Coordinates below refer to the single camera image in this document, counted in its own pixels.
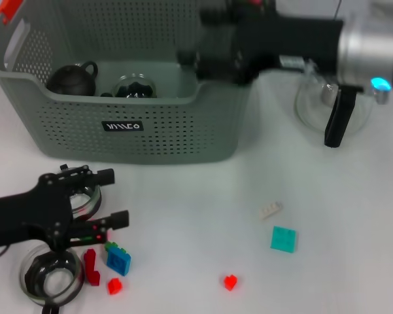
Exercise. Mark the small green building block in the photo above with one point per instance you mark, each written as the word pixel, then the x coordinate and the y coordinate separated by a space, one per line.
pixel 110 246

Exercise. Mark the small red building block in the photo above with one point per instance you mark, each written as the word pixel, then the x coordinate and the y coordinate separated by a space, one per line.
pixel 115 286
pixel 230 283

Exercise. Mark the dark red curved block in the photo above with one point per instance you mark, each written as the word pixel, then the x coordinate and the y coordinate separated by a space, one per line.
pixel 92 268

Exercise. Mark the blue square building block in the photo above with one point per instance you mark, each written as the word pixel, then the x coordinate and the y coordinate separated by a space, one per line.
pixel 119 261

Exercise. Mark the teal square building block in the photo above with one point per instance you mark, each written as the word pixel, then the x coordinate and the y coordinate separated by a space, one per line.
pixel 282 239

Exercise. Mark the black clay teapot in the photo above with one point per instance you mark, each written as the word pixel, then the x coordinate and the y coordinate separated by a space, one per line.
pixel 70 80

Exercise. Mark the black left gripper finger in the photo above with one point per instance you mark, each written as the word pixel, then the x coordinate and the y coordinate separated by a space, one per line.
pixel 119 220
pixel 106 177

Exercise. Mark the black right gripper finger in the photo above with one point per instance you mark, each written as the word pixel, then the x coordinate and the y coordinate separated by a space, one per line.
pixel 215 67
pixel 219 16

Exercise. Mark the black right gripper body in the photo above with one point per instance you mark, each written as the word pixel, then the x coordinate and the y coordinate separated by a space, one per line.
pixel 287 41

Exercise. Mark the white building block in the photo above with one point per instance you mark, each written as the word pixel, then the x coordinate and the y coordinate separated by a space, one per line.
pixel 269 211

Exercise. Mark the grey-green perforated storage basket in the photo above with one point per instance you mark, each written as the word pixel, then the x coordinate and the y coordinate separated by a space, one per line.
pixel 170 137

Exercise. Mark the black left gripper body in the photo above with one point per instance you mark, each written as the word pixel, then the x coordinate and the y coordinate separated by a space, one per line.
pixel 26 216

